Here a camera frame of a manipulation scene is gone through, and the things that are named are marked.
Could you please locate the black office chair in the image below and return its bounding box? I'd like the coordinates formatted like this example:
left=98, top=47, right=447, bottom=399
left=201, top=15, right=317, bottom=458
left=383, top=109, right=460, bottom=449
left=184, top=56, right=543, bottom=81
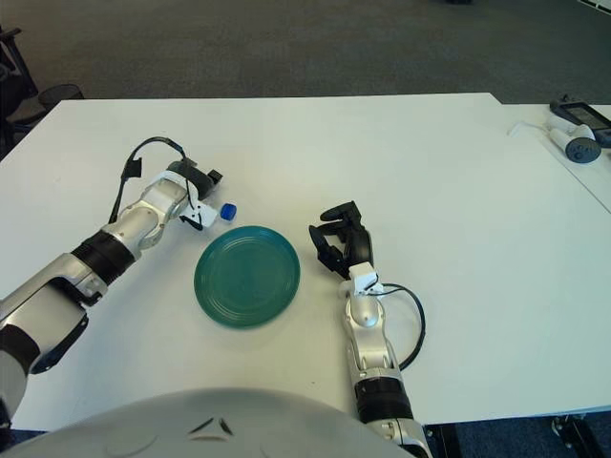
left=0, top=26, right=47, bottom=158

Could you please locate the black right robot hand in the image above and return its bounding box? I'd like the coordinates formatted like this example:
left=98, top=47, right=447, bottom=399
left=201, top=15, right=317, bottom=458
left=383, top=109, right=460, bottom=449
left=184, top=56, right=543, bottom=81
left=307, top=199, right=374, bottom=281

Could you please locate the grey robot torso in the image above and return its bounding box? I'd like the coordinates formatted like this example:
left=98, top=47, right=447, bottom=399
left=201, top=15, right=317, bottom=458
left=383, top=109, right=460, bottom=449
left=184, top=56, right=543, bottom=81
left=0, top=386, right=411, bottom=458

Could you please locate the white grey handheld controller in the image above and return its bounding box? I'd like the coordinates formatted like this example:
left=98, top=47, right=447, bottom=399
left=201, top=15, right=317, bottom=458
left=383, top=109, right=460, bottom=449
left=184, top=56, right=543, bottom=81
left=547, top=124, right=601, bottom=164

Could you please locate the thin white cable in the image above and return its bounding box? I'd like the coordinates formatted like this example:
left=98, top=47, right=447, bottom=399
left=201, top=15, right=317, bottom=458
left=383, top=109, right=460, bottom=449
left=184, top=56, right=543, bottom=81
left=506, top=119, right=550, bottom=139

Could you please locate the black table leg with caster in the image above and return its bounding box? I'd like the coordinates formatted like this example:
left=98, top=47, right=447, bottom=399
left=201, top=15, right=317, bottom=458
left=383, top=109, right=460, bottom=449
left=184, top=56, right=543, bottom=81
left=548, top=413, right=611, bottom=458

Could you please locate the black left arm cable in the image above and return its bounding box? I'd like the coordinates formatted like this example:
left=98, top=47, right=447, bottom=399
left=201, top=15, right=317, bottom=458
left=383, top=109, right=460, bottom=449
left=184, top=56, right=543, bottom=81
left=108, top=136, right=201, bottom=225

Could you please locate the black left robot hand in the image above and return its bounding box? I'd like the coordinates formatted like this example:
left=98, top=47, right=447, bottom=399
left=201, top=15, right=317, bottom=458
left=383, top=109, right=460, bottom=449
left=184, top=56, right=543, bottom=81
left=166, top=159, right=224, bottom=201

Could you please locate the black wire mesh wastebasket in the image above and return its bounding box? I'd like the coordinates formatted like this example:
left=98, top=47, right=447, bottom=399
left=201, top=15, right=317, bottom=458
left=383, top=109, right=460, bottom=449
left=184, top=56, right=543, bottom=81
left=37, top=84, right=86, bottom=109

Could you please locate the black handheld screen device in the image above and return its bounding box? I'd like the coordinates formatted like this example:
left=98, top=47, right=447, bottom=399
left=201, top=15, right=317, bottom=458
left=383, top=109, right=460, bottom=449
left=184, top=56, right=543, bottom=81
left=548, top=97, right=611, bottom=147

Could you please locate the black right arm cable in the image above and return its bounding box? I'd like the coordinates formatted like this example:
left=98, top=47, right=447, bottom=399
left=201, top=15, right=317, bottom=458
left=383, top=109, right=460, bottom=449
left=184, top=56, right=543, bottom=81
left=376, top=283, right=426, bottom=371

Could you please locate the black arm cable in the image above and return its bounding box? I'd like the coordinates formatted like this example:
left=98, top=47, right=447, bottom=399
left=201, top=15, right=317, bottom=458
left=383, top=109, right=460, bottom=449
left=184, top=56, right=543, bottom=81
left=108, top=136, right=201, bottom=225
left=376, top=283, right=426, bottom=371

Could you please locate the green round plate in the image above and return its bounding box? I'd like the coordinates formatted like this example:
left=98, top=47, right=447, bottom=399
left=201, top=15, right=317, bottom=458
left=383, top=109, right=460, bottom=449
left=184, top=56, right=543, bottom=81
left=193, top=225, right=302, bottom=329

